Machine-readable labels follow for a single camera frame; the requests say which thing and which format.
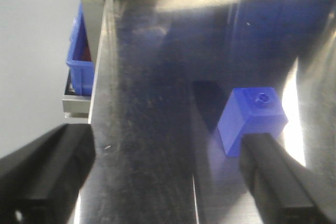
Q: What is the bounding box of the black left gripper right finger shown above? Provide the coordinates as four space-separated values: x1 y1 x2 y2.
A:
239 133 331 223

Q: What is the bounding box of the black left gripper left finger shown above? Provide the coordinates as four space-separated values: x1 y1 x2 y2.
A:
1 124 95 223

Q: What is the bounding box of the blue rectangular plastic part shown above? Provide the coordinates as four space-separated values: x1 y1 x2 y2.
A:
217 87 288 157

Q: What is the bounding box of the small blue bin lower shelf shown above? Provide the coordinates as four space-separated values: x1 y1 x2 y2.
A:
66 4 95 97

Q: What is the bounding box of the stainless steel shelf rack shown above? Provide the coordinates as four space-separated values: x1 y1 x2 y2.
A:
74 0 335 223

